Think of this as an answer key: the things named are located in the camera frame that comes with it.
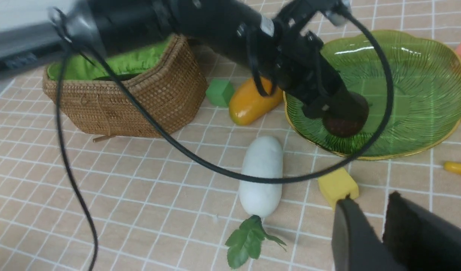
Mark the green glass leaf plate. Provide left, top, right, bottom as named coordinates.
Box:
left=284, top=30, right=461, bottom=160

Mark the black left camera cable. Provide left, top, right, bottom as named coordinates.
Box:
left=55, top=8, right=395, bottom=271

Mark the orange yellow toy mango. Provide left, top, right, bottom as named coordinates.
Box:
left=228, top=78, right=284, bottom=126

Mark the white toy radish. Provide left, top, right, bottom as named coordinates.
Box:
left=238, top=136, right=283, bottom=218

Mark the green foam cube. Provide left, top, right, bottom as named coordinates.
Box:
left=205, top=79, right=235, bottom=108

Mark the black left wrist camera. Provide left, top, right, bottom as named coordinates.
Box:
left=275, top=0, right=352, bottom=27

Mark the purple toy mangosteen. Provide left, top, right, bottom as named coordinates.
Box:
left=322, top=92, right=370, bottom=138

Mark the yellow foam cube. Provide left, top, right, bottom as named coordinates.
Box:
left=318, top=167, right=359, bottom=210

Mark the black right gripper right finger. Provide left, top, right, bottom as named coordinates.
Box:
left=382, top=192, right=461, bottom=271

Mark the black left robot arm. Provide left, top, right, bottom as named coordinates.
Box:
left=51, top=0, right=394, bottom=270

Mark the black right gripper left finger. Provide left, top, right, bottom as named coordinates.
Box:
left=332, top=198, right=404, bottom=271

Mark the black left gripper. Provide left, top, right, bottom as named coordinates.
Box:
left=245, top=29, right=351, bottom=119

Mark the woven wicker basket green lining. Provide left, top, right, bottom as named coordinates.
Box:
left=59, top=36, right=208, bottom=137

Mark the yellow toy banana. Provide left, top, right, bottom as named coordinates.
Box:
left=443, top=161, right=461, bottom=175

